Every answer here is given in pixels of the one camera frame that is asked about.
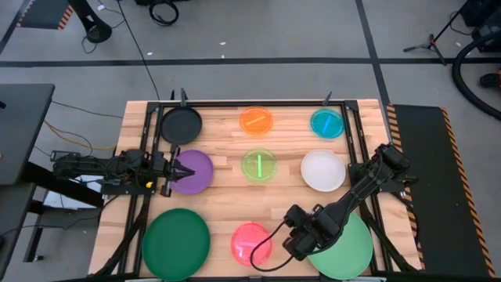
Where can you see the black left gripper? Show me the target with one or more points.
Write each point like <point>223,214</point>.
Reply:
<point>162,169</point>

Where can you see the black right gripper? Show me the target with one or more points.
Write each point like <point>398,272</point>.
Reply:
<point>313,237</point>

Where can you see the purple plastic plate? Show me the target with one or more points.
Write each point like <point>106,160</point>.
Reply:
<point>201,178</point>

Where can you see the large light green plate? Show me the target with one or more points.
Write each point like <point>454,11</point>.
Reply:
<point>352,250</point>

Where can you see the black plastic plate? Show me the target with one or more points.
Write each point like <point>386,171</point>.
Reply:
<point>181,125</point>

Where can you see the white plastic plate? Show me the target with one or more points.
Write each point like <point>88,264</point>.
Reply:
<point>323,170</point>

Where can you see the translucent pink plastic plate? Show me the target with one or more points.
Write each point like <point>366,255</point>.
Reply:
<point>244,235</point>

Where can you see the translucent lime green plate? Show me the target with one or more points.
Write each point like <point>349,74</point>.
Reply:
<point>250,164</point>

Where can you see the translucent teal plastic plate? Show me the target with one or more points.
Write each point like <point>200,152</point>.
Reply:
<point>319,131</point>

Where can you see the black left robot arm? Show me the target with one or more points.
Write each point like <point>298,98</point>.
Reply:
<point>117,166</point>

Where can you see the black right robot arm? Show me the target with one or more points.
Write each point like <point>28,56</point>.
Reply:
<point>352,196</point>

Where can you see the large dark green plate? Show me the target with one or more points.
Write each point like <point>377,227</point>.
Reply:
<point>176,244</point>

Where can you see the translucent orange plastic plate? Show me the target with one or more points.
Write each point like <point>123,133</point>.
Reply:
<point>256,129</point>

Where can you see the white box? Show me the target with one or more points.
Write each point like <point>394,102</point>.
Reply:
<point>52,199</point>

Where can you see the black hazard-striped floor mat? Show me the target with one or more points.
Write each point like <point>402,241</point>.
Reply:
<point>430,176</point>

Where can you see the black curved stand base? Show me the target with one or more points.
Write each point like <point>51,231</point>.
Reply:
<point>96,33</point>

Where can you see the black desk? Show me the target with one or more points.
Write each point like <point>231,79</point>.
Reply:
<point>23,129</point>

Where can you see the small hazard-striped black mat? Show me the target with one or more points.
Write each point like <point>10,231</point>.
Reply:
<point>43,13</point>

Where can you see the black tripod stand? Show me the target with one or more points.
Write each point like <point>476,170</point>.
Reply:
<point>431,41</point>

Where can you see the black equipment case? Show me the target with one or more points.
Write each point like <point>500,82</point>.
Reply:
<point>485,31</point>

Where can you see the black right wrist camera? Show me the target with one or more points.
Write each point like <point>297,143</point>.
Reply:
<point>297,216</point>

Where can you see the black aluminium table frame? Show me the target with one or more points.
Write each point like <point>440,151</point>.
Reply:
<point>274,104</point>

